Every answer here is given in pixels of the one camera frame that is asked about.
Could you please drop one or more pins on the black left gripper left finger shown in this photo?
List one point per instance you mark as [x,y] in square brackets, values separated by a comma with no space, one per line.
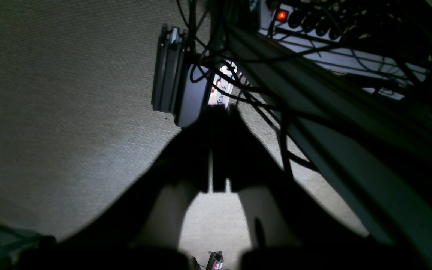
[141,229]

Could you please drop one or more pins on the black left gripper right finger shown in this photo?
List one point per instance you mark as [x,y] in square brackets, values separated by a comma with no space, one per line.
[289,230]

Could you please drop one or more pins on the white power strip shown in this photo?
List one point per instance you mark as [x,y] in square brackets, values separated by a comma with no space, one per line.
[355,39]

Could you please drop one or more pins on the aluminium frame bracket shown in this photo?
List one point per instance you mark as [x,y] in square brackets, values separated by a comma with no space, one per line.
[180,88]

